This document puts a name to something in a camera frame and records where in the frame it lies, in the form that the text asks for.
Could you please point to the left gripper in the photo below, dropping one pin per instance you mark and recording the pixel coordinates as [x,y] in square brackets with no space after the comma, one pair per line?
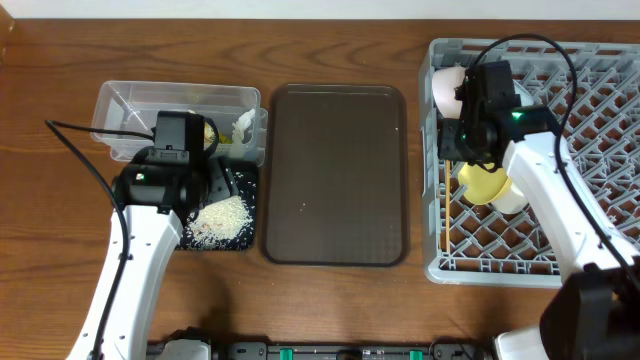
[220,182]

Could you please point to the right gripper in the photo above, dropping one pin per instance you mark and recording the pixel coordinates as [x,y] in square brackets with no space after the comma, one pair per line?
[451,148]

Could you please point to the pile of rice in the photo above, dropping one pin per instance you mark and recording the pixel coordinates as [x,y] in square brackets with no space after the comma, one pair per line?
[220,220]

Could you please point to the yellow plate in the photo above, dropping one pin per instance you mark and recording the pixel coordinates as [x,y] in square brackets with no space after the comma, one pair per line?
[483,187]

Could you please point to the green red snack wrapper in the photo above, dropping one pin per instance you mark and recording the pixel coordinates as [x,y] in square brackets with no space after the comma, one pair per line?
[211,136]

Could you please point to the light blue bowl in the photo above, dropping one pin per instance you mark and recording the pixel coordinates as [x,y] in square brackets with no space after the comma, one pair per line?
[525,98]

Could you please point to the white cup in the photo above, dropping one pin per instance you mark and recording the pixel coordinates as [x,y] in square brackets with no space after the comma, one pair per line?
[511,202]

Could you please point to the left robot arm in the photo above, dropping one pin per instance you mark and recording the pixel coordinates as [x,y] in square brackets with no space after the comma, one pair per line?
[152,197]

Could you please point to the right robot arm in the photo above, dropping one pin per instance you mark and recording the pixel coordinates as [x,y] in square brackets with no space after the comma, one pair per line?
[595,314]

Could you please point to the black waste tray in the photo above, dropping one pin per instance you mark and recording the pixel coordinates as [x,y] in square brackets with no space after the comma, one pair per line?
[245,240]

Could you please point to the clear plastic waste bin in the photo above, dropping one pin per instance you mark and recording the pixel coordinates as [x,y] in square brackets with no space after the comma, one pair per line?
[134,105]

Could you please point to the grey dishwasher rack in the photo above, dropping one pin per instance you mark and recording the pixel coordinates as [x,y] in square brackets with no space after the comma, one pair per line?
[494,249]

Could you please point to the dark brown serving tray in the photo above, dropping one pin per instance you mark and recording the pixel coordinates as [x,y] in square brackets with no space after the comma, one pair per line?
[337,169]

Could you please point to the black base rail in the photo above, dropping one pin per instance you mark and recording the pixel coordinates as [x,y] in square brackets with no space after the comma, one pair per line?
[194,343]

